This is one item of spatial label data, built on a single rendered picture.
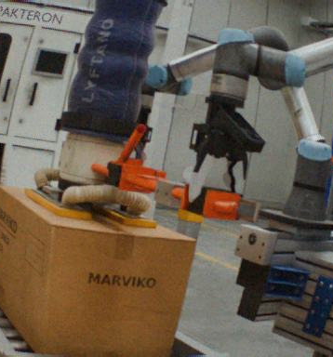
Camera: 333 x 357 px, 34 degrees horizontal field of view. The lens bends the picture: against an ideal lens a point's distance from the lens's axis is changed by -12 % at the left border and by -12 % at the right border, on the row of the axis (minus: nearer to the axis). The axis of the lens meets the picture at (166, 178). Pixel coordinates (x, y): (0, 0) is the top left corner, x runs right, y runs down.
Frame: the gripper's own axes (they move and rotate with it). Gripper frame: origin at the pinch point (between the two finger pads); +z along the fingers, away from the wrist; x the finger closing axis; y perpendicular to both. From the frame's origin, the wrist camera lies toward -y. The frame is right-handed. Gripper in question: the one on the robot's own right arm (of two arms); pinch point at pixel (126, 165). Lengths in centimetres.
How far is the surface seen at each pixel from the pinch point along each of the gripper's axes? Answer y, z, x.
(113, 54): 38, -31, -30
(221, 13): -827, -322, 572
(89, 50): 33, -32, -36
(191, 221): 11.2, 14.8, 22.3
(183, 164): -825, 23, 542
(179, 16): -217, -117, 129
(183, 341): 48, 48, 5
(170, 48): -219, -85, 129
